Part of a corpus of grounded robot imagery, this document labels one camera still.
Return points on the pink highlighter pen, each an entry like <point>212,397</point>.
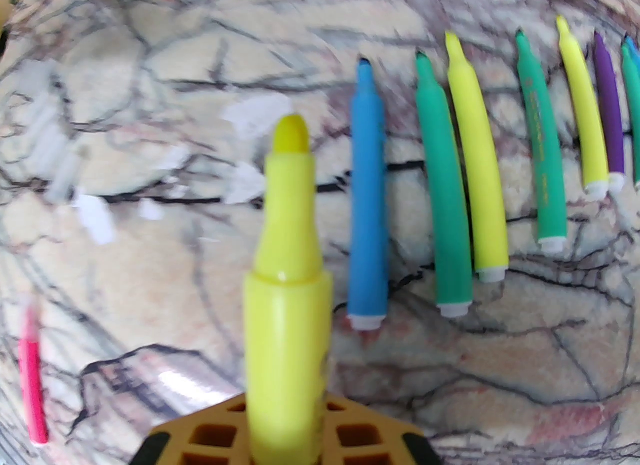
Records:
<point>32,393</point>

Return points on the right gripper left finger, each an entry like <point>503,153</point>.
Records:
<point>210,440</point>

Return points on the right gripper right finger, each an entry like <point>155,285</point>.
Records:
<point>370,440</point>

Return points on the purple highlighter pen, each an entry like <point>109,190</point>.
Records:
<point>610,113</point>

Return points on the yellow highlighter pen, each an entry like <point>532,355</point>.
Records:
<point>480,178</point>
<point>585,118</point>
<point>287,328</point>

